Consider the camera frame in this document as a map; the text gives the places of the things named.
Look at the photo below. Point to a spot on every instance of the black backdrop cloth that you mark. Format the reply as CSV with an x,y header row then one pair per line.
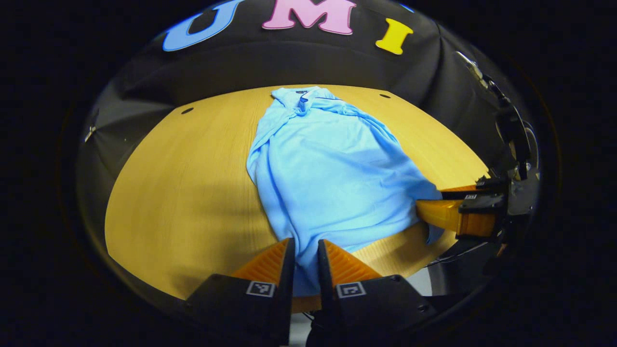
x,y
289,62

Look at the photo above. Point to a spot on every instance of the white cloth clip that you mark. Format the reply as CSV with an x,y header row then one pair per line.
x,y
90,133

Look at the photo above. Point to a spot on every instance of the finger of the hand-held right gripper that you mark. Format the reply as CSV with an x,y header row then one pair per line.
x,y
443,212
453,195

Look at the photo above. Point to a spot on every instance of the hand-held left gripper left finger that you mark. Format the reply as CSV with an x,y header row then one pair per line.
x,y
288,289

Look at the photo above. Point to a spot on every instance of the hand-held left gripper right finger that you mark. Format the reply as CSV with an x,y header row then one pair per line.
x,y
325,289

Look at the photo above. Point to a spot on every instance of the light blue T-shirt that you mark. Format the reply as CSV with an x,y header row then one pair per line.
x,y
328,168

